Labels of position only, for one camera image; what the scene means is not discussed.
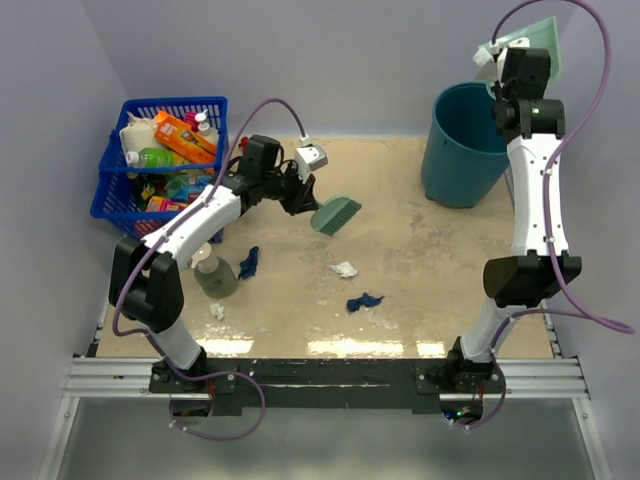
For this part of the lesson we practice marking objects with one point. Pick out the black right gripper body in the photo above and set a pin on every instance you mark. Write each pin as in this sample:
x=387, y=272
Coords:
x=498, y=90

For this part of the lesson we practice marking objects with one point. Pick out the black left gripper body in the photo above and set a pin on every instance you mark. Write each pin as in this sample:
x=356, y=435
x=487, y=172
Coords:
x=294, y=194

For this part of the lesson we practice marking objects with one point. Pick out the green hand brush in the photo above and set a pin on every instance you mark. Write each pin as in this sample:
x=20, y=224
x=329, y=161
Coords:
x=333, y=214

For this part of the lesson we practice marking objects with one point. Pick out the green plastic dustpan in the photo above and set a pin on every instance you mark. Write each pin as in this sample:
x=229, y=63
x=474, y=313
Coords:
x=541, y=35

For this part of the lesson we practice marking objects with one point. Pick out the white paper wad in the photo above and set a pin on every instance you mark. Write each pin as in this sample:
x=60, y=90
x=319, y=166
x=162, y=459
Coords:
x=344, y=269

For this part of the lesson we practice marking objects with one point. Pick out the blue scrap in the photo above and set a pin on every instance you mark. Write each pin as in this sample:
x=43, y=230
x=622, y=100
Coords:
x=248, y=266
x=363, y=301

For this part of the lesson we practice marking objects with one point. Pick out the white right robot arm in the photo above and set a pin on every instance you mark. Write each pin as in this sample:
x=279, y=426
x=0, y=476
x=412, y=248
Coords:
x=532, y=128

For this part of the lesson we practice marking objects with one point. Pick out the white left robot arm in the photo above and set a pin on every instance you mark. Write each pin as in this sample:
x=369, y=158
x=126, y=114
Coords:
x=145, y=285

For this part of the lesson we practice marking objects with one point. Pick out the teal plastic trash bin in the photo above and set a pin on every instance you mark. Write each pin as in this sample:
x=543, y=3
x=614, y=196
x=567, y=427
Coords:
x=464, y=156

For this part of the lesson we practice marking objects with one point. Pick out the white pump lotion bottle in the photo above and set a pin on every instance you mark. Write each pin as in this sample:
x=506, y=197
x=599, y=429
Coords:
x=206, y=129

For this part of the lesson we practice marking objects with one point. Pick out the clear soap pump bottle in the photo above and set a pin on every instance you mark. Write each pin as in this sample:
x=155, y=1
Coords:
x=213, y=274

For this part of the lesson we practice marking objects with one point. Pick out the small white scrap front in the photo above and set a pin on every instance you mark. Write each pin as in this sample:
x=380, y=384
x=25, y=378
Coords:
x=217, y=311

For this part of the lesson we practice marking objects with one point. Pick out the orange carton box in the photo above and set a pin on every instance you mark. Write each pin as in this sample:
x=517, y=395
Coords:
x=178, y=136

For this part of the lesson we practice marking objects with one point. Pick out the blue plastic basket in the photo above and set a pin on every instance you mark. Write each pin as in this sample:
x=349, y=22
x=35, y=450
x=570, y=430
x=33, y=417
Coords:
x=122, y=193

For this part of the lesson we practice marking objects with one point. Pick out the green drink bottle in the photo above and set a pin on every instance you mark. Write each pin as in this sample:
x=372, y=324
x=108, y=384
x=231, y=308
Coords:
x=150, y=157

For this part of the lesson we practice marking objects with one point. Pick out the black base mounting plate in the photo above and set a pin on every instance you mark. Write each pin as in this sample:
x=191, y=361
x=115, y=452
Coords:
x=422, y=386

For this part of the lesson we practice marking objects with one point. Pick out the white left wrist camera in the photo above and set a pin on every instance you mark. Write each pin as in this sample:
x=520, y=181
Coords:
x=308, y=160

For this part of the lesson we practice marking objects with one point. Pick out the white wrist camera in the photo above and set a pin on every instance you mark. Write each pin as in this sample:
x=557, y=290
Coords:
x=486, y=54
x=308, y=160

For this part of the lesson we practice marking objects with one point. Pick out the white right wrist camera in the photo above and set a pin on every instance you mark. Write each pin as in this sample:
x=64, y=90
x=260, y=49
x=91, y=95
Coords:
x=486, y=54

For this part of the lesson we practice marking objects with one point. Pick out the aluminium rail frame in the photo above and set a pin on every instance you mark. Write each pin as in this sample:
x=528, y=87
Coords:
x=545, y=379

